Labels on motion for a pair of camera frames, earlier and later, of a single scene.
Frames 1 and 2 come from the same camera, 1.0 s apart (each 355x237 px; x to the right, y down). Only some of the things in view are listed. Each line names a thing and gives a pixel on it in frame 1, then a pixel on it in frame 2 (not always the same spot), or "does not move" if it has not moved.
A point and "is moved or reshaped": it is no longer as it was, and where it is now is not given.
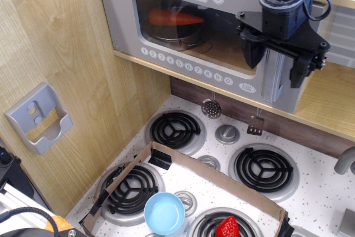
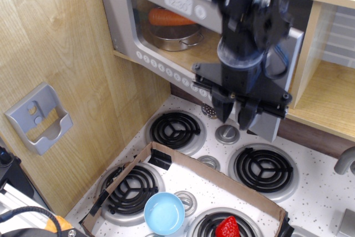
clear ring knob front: (189, 202) does not move
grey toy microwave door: (186, 21) is moved or reshaped
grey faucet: (345, 160) does not move
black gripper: (291, 29) to (245, 82)
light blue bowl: (164, 213) does not move
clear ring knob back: (211, 161) does not move
